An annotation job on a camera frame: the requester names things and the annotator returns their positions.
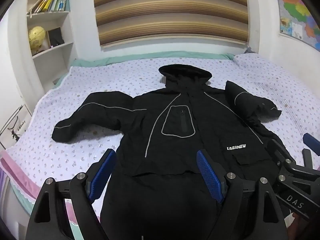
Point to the floral white bedspread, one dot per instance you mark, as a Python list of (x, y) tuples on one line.
[(82, 80)]

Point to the black box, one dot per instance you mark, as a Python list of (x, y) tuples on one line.
[(55, 36)]

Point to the colourful wall map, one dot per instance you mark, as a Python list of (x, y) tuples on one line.
[(296, 10)]

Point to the white bookshelf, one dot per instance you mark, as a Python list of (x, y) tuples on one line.
[(53, 52)]

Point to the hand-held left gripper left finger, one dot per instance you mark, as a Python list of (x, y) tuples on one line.
[(102, 173)]

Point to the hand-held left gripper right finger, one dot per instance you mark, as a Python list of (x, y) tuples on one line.
[(208, 173)]

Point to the yellow globe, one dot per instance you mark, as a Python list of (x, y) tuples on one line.
[(36, 37)]

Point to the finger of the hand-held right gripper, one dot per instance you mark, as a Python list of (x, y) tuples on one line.
[(280, 152), (311, 142)]

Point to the brown striped window blind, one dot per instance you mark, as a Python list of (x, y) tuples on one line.
[(171, 12)]

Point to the pink bed sheet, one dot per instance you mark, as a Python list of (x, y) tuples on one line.
[(22, 175)]

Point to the black hooded jacket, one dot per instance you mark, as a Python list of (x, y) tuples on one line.
[(172, 135)]

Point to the white drawing poster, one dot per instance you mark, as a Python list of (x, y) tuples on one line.
[(13, 127)]

